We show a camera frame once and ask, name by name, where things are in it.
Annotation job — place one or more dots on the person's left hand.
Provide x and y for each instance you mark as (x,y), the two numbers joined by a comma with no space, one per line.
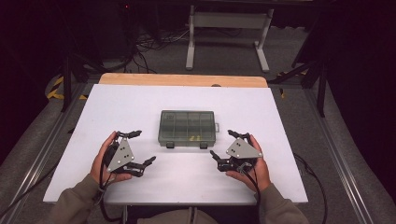
(98,165)

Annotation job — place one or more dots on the yellow black floor tape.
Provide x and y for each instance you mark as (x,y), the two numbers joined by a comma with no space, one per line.
(51,93)

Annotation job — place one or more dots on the aluminium floor rail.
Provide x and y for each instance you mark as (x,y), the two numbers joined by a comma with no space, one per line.
(339,168)
(37,158)

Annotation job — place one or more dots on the black metal stand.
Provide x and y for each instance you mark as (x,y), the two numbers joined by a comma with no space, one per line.
(321,93)
(66,87)

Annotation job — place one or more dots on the person's right hand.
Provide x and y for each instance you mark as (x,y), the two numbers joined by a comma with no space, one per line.
(260,177)

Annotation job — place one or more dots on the grey plastic compartment box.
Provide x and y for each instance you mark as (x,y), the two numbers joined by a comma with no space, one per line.
(183,126)

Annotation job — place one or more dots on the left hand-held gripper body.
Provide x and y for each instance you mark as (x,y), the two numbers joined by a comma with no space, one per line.
(123,155)

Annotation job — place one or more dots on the person's lap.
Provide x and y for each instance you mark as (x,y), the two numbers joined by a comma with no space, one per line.
(174,218)

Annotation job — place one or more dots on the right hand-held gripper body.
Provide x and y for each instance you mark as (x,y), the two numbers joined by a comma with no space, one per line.
(243,151)

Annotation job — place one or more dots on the white board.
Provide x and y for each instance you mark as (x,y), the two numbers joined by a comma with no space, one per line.
(124,109)

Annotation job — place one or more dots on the grey metal stand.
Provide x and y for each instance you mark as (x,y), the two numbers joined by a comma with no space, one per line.
(230,20)

